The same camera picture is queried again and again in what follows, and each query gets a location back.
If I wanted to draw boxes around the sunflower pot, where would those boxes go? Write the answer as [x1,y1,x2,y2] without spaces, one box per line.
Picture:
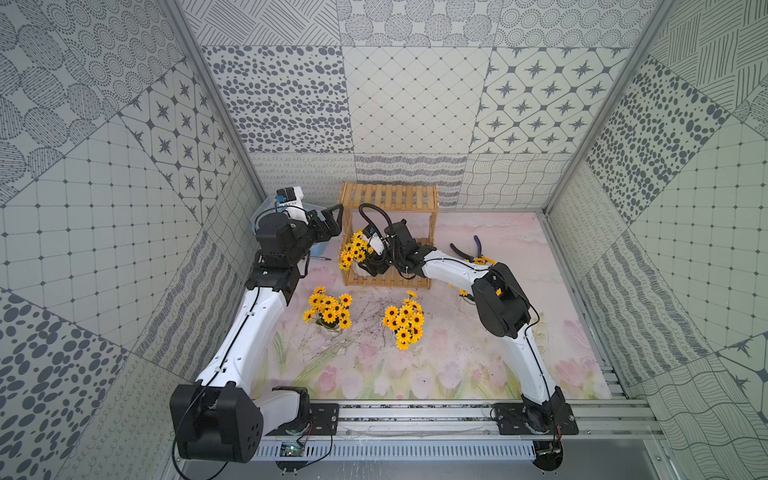
[338,230,375,271]
[302,286,353,330]
[459,256,496,298]
[382,291,425,351]

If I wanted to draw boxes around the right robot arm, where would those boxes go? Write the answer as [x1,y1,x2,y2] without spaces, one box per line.
[361,220,565,431]

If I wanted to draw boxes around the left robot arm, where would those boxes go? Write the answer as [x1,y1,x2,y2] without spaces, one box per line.
[169,201,344,464]

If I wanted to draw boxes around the clear blue plastic toolbox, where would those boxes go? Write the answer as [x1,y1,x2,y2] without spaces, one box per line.
[251,196,343,261]

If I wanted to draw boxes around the wooden two-tier shelf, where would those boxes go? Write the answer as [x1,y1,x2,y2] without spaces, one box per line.
[340,182,439,289]

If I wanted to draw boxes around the floral table mat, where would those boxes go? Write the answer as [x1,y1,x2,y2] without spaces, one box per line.
[252,212,611,400]

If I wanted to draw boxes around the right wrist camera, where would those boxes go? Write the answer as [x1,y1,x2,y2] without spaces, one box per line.
[363,231,387,257]

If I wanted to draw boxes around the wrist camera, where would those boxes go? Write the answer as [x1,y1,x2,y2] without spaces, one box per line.
[275,186,307,223]
[363,231,387,257]

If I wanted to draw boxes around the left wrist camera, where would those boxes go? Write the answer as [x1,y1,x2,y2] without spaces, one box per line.
[275,186,307,223]

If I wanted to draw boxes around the blue handled pliers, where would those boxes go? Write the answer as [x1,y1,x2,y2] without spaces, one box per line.
[449,234,485,263]

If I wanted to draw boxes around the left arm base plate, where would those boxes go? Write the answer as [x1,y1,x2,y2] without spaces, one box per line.
[255,386,340,436]

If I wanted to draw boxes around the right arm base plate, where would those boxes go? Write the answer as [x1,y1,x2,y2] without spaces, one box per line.
[490,386,579,438]

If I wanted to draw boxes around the aluminium rail frame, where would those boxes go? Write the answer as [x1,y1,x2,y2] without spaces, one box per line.
[161,365,679,480]

